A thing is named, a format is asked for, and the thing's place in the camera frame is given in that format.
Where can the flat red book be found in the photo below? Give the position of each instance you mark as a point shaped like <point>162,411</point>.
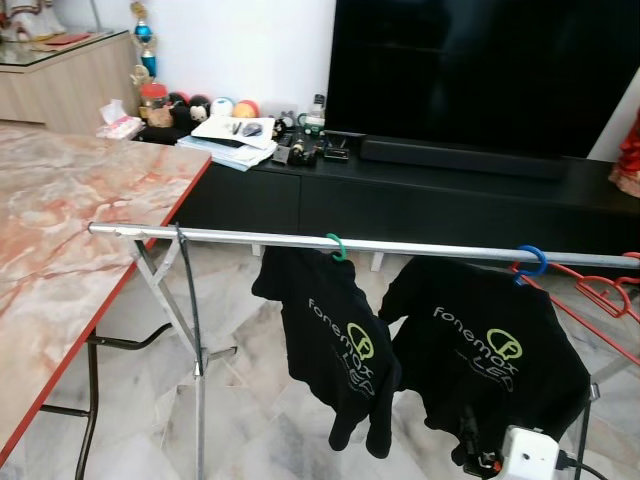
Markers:
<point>68,39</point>

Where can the black plush toy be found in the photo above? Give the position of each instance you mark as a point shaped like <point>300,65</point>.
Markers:
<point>188,110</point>

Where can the light wooden sideboard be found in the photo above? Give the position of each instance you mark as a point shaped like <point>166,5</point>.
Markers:
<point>70,90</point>

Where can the clear plastic bottle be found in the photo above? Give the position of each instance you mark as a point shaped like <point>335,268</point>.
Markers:
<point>316,118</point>

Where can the black TV console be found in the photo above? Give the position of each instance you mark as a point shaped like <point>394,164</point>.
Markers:
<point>420,205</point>

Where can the blue and gold trophy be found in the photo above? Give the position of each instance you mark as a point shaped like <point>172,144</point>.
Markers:
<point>143,33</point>

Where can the stack of white papers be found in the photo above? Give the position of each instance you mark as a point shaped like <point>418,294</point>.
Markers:
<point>225,142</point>

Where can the blue plastic hanger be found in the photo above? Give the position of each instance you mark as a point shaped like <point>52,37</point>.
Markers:
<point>544,262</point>

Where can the black television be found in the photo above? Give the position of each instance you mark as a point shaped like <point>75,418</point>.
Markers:
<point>470,70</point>

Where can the red laughing Buddha statue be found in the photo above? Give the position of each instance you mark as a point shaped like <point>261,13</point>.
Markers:
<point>628,160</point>

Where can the green plastic hanger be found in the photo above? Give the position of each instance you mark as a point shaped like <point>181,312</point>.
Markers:
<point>344,252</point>

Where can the white and blue ball toy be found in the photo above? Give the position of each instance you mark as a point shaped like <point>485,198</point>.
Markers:
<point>222,107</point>

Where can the red-lidded jar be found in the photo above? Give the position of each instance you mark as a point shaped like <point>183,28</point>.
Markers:
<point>154,105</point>

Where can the orange ball toy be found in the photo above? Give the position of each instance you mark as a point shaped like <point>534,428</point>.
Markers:
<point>247,109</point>

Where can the pink tissue pack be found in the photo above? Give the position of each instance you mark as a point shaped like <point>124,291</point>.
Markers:
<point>122,125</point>

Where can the marble-pattern folding table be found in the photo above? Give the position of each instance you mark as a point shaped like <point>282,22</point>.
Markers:
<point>80,210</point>

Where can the black fonemax t-shirt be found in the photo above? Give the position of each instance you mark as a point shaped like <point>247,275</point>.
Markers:
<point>330,340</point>
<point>480,350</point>

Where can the chrome clothes rack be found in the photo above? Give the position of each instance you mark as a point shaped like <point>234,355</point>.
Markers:
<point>250,238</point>

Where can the red plastic hanger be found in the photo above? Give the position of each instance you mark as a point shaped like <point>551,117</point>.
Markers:
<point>598,291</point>

